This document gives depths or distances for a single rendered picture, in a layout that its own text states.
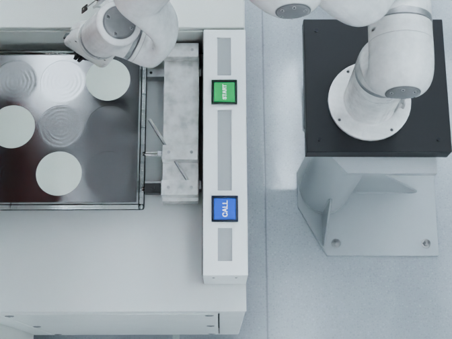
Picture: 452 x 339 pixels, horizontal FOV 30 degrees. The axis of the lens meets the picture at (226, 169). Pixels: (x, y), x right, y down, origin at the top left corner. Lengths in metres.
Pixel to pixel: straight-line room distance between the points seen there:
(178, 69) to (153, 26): 0.47
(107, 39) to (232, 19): 0.44
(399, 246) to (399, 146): 0.87
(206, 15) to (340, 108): 0.37
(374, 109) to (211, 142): 0.36
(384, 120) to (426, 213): 0.92
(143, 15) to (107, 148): 0.50
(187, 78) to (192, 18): 0.14
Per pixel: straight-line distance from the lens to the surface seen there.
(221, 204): 1.77
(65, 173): 1.89
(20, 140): 1.93
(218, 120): 1.83
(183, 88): 1.94
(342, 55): 2.01
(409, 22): 1.59
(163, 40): 1.53
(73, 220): 1.94
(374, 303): 2.75
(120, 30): 1.56
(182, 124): 1.91
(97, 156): 1.89
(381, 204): 2.80
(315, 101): 1.96
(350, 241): 2.75
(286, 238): 2.75
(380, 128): 1.95
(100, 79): 1.94
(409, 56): 1.56
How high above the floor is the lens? 2.70
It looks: 75 degrees down
